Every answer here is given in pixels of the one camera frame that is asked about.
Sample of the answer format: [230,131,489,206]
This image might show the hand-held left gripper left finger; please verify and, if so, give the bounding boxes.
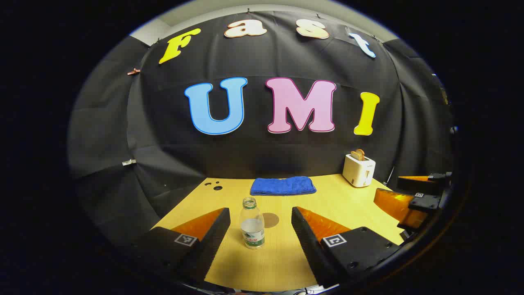
[130,208,231,284]

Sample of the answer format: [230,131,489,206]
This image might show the clear plastic water bottle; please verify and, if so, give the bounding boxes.
[239,197,265,250]

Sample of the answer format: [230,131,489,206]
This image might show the white toaster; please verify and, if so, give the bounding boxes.
[343,154,376,188]

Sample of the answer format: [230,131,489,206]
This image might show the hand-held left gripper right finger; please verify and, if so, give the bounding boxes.
[291,206,404,288]

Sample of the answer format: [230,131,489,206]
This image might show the blue folded towel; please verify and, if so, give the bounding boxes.
[250,176,317,196]

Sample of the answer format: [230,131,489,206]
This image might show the black backdrop cloth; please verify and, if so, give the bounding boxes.
[68,10,455,246]

